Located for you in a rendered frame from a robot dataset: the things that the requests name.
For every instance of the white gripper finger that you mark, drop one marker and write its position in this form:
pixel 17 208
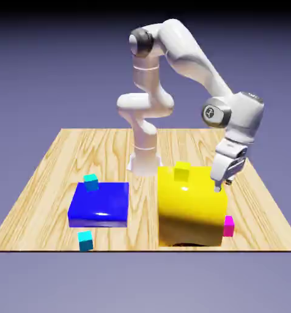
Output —
pixel 228 181
pixel 218 187

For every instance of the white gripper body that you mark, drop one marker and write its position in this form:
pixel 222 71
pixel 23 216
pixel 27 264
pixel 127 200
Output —
pixel 222 163

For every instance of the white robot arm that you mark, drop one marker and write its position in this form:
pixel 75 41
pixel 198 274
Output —
pixel 196 63

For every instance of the small yellow cube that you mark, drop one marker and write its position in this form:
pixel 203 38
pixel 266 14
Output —
pixel 182 172

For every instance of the small magenta cube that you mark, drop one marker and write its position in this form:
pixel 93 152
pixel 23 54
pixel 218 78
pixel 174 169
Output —
pixel 228 226

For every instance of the small cyan cube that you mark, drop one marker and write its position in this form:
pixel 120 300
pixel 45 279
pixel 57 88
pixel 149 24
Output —
pixel 91 183
pixel 85 240

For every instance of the large yellow box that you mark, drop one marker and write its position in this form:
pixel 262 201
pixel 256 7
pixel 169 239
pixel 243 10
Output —
pixel 189 207

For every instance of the large blue box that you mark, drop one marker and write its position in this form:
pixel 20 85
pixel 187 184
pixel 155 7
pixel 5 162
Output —
pixel 100 203

